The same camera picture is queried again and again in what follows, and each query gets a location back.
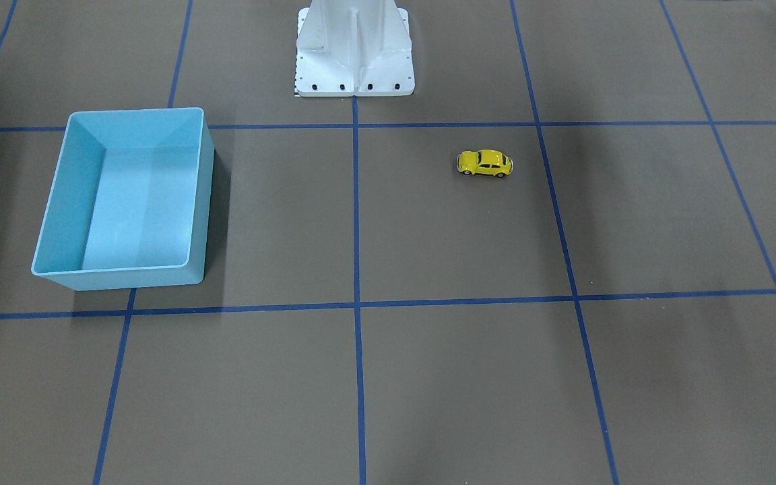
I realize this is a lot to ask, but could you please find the light blue plastic bin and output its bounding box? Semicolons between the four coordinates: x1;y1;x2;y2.
31;107;215;291

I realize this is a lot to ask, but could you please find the yellow beetle toy car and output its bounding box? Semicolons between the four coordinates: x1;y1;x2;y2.
455;150;514;178

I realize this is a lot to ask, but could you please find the white pedestal column base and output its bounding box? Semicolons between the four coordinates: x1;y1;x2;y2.
294;1;416;98

